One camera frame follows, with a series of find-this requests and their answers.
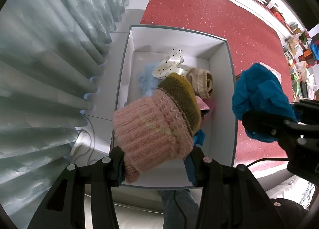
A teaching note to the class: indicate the white open storage box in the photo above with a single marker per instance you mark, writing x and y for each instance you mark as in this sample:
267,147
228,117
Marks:
147,44

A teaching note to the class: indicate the grey green curtain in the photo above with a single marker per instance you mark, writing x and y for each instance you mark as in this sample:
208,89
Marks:
50,51

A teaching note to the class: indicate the cream polka dot scrunchie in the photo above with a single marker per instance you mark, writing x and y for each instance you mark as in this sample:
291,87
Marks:
171,63

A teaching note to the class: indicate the light blue fluffy cloth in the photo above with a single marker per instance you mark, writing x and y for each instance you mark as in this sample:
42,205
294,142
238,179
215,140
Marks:
147,82

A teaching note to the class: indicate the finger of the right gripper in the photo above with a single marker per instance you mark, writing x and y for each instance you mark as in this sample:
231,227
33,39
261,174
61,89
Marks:
263,126

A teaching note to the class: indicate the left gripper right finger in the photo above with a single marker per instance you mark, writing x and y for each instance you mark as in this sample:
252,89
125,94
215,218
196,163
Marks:
231,196

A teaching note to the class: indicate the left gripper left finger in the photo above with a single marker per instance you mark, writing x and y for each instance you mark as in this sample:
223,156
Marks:
63,205

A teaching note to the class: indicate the pink foam sponge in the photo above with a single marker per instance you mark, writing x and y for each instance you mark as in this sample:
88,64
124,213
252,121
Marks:
206,106

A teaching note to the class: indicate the red speckled floor mat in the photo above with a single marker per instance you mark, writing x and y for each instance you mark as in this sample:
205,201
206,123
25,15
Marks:
250,39

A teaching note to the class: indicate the beige knit sock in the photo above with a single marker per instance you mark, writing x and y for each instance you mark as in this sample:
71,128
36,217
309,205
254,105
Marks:
201,81

